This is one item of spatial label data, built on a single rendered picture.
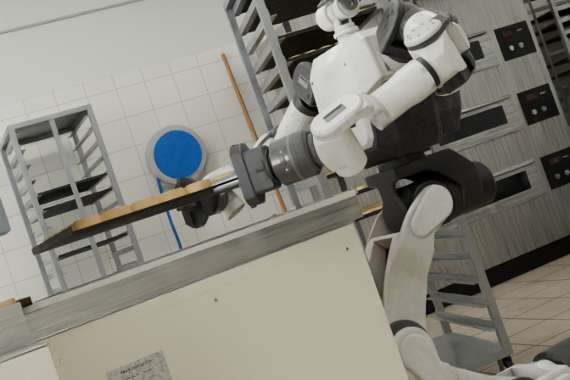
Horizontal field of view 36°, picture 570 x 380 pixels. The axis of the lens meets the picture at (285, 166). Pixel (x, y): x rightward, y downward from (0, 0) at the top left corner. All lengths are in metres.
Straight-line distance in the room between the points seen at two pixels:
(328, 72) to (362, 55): 0.12
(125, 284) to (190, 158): 4.19
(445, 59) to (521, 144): 4.19
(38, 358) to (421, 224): 0.96
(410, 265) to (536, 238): 3.79
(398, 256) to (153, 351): 0.63
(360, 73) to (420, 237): 0.39
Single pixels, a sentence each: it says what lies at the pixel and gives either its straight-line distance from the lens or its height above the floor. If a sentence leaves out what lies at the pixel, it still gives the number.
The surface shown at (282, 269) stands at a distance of 1.74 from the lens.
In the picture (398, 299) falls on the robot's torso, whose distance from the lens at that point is 2.01.
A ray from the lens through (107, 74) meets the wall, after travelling 5.97.
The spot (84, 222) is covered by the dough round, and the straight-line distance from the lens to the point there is 1.61.
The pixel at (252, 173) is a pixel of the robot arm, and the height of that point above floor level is 0.99.
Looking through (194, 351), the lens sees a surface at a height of 0.72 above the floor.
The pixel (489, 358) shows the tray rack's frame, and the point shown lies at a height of 0.14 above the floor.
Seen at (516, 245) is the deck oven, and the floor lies 0.19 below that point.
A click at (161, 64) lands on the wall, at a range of 6.05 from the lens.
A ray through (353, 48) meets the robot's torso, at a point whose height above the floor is 1.20.
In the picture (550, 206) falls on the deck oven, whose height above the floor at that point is 0.33.
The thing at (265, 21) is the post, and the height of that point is 1.56.
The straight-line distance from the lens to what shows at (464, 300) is 3.55.
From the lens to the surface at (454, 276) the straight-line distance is 3.56.
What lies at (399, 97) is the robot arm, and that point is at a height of 1.03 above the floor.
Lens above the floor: 0.92
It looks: 2 degrees up
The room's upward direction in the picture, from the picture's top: 19 degrees counter-clockwise
